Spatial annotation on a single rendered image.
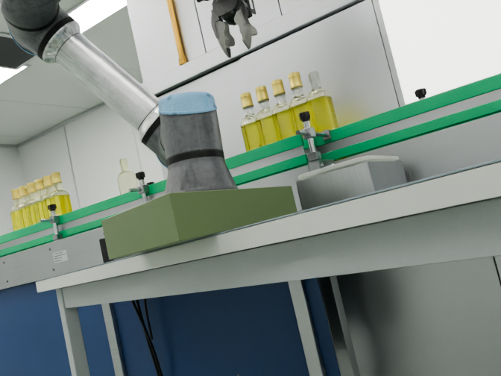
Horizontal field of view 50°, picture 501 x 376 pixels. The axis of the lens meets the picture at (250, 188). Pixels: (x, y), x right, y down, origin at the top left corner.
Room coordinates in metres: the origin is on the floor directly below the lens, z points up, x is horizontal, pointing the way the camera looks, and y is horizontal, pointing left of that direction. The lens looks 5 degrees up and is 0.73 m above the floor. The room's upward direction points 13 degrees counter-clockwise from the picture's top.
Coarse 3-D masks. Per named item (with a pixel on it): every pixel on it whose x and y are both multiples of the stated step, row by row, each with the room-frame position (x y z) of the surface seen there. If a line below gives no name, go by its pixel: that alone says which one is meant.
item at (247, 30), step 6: (240, 12) 1.22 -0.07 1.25; (234, 18) 1.23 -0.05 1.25; (240, 18) 1.22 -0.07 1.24; (240, 24) 1.22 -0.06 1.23; (246, 24) 1.21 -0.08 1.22; (240, 30) 1.22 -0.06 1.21; (246, 30) 1.21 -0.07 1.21; (252, 30) 1.24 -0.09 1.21; (246, 36) 1.22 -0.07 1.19; (246, 42) 1.22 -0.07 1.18
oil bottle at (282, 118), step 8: (280, 104) 1.51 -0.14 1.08; (288, 104) 1.51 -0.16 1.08; (272, 112) 1.52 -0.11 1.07; (280, 112) 1.51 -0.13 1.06; (288, 112) 1.50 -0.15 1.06; (280, 120) 1.51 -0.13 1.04; (288, 120) 1.50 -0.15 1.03; (280, 128) 1.51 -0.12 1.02; (288, 128) 1.50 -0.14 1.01; (280, 136) 1.52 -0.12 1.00; (288, 136) 1.50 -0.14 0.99
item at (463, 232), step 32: (384, 224) 0.68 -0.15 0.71; (416, 224) 0.64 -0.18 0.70; (448, 224) 0.61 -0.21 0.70; (480, 224) 0.58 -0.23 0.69; (224, 256) 0.94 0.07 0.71; (256, 256) 0.87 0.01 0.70; (288, 256) 0.82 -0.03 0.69; (320, 256) 0.77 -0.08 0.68; (352, 256) 0.72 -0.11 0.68; (384, 256) 0.68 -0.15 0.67; (416, 256) 0.65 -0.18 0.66; (448, 256) 0.62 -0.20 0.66; (480, 256) 0.59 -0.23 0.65; (64, 288) 1.55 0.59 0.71; (96, 288) 1.38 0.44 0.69; (128, 288) 1.24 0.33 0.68; (160, 288) 1.13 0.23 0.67; (192, 288) 1.04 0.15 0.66; (224, 288) 0.96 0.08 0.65; (64, 320) 1.57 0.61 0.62
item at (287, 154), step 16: (272, 144) 1.41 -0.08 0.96; (288, 144) 1.38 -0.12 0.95; (240, 160) 1.47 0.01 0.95; (256, 160) 1.44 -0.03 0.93; (272, 160) 1.42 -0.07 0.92; (288, 160) 1.39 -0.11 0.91; (304, 160) 1.36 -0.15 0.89; (240, 176) 1.48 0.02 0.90; (256, 176) 1.45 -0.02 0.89; (128, 192) 1.72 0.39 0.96; (160, 192) 1.65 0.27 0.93; (96, 208) 1.81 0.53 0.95; (112, 208) 1.77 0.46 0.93; (128, 208) 1.73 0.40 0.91; (48, 224) 1.95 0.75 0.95; (64, 224) 1.91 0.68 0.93; (80, 224) 1.86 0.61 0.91; (96, 224) 1.81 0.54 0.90; (0, 240) 2.13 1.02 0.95; (16, 240) 2.08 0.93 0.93; (32, 240) 2.02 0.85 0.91; (48, 240) 1.96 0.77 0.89; (0, 256) 2.14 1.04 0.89
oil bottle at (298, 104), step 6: (294, 96) 1.49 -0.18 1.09; (300, 96) 1.47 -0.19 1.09; (306, 96) 1.49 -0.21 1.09; (294, 102) 1.48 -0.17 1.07; (300, 102) 1.47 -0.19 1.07; (306, 102) 1.47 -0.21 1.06; (294, 108) 1.48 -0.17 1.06; (300, 108) 1.47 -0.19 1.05; (306, 108) 1.46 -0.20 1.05; (294, 114) 1.48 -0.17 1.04; (294, 120) 1.48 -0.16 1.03; (294, 126) 1.49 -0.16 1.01; (300, 126) 1.48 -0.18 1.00; (312, 126) 1.47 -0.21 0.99
